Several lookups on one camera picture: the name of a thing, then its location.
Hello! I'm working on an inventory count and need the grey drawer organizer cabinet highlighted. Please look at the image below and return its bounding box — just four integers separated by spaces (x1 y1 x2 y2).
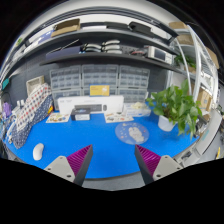
50 64 150 103

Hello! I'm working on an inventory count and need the printed card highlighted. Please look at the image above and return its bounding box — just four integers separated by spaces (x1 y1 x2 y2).
47 113 70 123
104 113 133 123

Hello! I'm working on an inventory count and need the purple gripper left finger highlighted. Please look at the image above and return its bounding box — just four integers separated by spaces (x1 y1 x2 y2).
45 145 93 186

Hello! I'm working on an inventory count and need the white computer mouse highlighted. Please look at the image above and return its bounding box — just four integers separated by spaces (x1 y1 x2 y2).
33 143 44 161

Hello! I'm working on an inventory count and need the white electronic instrument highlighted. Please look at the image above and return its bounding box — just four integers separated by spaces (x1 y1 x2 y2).
147 46 172 64

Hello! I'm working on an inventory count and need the white metal rack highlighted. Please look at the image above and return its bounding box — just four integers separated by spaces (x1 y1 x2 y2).
167 25 219 114

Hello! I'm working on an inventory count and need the blue desk mat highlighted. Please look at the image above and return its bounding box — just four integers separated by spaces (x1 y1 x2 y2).
7 114 196 178

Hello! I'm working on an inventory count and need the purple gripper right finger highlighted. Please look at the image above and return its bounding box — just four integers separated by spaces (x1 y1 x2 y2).
135 145 182 184

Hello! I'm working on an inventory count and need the patterned fabric bag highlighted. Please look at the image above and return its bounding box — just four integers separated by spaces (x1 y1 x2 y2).
12 83 53 149

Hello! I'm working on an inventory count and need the cardboard box on shelf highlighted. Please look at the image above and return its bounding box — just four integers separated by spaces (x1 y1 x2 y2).
51 19 80 37

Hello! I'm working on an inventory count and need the white keyboard box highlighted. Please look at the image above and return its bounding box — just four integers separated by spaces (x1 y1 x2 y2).
58 95 124 114

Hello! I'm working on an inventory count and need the right printed card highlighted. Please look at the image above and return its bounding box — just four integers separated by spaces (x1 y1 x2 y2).
104 113 133 123

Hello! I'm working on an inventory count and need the small black white box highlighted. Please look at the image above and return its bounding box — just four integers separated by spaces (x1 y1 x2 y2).
71 108 90 121

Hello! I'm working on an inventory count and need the left printed card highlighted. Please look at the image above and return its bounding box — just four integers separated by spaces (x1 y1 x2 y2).
47 113 70 123

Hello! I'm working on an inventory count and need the grey wall shelf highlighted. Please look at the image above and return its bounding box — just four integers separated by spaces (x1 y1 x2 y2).
6 13 188 76

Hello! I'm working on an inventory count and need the yellow label box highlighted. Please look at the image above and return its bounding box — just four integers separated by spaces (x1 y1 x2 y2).
90 85 110 96

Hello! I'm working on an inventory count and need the green potted plant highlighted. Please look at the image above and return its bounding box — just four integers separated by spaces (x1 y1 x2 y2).
146 80 202 138

